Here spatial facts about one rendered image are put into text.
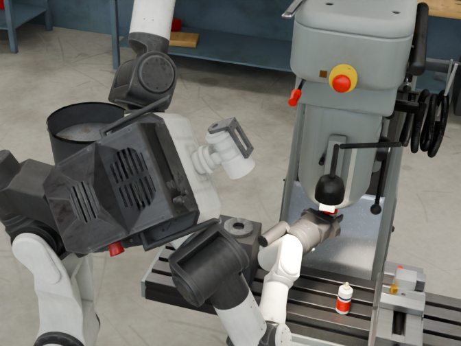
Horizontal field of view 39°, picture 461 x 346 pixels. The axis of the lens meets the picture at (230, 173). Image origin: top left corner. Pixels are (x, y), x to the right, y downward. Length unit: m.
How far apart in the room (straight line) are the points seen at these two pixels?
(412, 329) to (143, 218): 0.95
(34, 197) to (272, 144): 3.42
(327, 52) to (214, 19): 4.90
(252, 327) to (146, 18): 0.72
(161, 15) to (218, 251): 0.52
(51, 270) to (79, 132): 2.33
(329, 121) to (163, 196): 0.57
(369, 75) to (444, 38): 4.64
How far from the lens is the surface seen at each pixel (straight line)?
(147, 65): 1.38
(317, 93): 1.59
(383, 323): 1.93
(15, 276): 3.65
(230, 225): 1.98
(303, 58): 1.46
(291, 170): 2.31
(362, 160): 1.70
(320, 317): 2.01
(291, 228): 1.77
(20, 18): 6.60
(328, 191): 1.57
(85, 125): 3.93
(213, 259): 1.38
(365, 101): 1.58
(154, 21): 1.45
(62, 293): 1.63
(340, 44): 1.43
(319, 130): 1.67
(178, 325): 3.28
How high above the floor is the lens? 2.32
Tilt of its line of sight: 32 degrees down
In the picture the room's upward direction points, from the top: 3 degrees clockwise
